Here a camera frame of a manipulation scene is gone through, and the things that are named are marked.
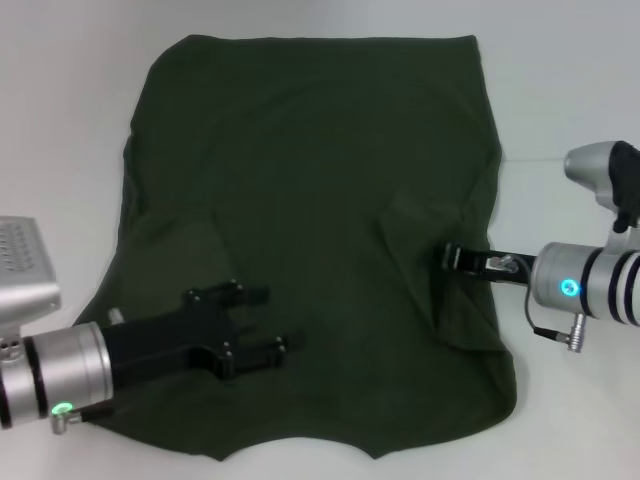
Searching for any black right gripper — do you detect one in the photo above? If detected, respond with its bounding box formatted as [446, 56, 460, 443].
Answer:
[439, 241, 539, 292]

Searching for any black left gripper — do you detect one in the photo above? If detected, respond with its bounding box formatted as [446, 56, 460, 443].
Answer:
[102, 280, 308, 386]

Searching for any dark green shirt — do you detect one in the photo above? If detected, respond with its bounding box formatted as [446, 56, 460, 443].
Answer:
[79, 33, 519, 461]

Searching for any right arm cable with connector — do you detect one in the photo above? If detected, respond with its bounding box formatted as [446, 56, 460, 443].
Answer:
[489, 253, 594, 354]

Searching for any arm cable with connector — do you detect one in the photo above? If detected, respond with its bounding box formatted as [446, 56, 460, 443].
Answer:
[49, 402, 117, 436]
[489, 253, 594, 354]

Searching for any left arm cable with connector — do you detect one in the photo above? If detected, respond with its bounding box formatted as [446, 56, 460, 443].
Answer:
[49, 402, 117, 436]

